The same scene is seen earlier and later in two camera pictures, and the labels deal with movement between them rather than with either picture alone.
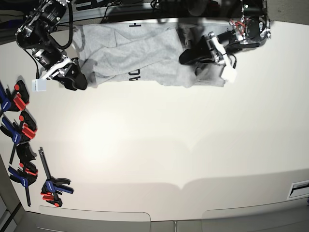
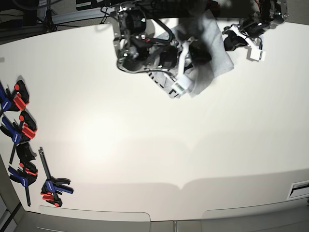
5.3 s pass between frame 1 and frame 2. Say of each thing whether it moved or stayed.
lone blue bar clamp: stayed
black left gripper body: moved
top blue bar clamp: stayed
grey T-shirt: moved
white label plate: stayed
